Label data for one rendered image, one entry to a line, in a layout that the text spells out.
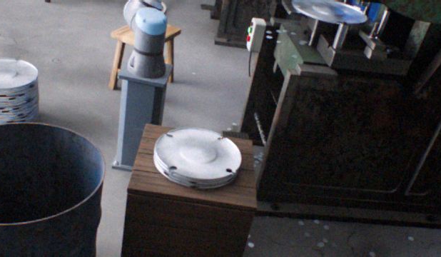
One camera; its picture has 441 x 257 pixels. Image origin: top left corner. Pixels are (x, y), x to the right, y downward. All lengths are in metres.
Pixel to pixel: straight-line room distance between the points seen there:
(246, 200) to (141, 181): 0.33
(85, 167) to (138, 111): 0.52
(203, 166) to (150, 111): 0.48
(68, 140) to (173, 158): 0.33
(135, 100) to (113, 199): 0.40
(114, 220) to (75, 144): 0.48
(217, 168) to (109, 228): 0.52
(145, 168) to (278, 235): 0.66
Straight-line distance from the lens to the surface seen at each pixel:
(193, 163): 1.53
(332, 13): 1.91
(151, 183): 1.49
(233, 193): 1.51
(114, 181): 2.04
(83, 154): 1.47
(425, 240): 2.24
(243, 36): 3.57
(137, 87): 1.88
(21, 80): 2.25
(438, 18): 1.57
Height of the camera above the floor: 1.29
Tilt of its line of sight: 31 degrees down
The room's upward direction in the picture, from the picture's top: 12 degrees clockwise
